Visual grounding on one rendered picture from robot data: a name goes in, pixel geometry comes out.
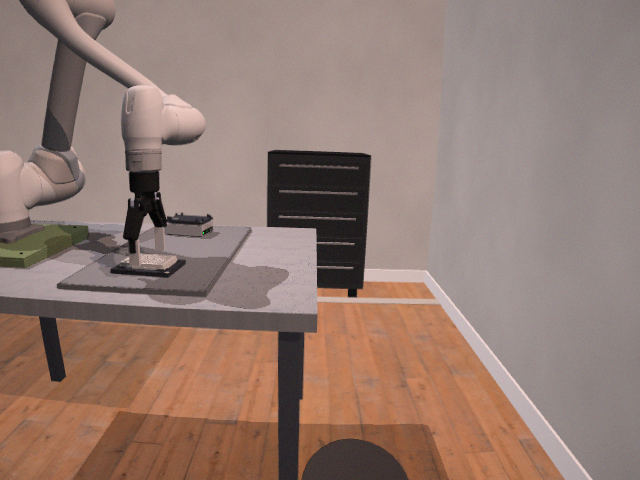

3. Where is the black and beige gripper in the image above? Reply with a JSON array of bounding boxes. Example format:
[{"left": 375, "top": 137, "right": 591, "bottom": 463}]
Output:
[{"left": 123, "top": 171, "right": 167, "bottom": 266}]

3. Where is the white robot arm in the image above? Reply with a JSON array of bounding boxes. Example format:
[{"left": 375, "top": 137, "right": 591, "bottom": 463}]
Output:
[{"left": 0, "top": 0, "right": 206, "bottom": 243}]

